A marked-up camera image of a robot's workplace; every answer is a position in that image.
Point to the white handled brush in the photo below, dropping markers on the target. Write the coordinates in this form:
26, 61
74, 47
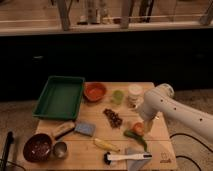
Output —
108, 157

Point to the grey cloth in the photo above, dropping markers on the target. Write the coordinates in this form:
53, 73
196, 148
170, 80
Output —
135, 165

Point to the small metal cup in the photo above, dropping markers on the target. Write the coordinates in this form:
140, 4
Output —
60, 150

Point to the black pole stand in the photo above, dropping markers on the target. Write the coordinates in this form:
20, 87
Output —
6, 149

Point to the blue sponge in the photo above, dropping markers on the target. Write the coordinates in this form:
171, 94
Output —
84, 128

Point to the green paper cup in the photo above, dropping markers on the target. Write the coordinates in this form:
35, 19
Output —
117, 97

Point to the wooden block brush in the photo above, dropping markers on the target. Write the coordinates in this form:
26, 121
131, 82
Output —
62, 129

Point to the white lidded jar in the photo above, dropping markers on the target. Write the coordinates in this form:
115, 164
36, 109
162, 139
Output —
134, 94

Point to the dark red bowl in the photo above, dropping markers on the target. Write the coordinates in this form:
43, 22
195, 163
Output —
38, 148

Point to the green chili pepper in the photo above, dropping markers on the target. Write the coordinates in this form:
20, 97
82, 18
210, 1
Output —
139, 139

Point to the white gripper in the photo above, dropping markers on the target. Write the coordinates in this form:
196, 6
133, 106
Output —
147, 113

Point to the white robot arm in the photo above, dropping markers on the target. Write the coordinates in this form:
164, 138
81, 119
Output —
160, 99

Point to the yellow corn cob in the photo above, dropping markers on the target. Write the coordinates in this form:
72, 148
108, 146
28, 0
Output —
105, 145

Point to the orange bowl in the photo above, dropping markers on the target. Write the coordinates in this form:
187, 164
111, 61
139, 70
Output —
94, 91

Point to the green plastic tray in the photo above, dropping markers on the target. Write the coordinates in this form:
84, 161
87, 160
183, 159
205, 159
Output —
60, 98

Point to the bunch of dark grapes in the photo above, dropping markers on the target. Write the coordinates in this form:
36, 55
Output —
113, 118

